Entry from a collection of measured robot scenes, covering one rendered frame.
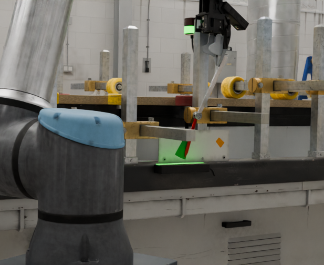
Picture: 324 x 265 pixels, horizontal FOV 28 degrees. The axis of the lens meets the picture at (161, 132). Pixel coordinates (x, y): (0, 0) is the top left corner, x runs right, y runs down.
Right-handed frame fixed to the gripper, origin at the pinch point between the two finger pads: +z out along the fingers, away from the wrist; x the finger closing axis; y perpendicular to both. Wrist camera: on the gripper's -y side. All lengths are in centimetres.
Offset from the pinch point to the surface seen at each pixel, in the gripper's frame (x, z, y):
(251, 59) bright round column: -314, -27, -258
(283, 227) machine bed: -30, 61, -55
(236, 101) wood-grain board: -24.9, 11.8, -25.5
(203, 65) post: -5.8, 1.3, 2.0
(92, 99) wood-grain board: -25.3, 13.0, 30.6
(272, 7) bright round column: -294, -73, -265
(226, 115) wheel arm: 3.3, 16.5, -0.8
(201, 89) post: -5.7, 8.7, 2.5
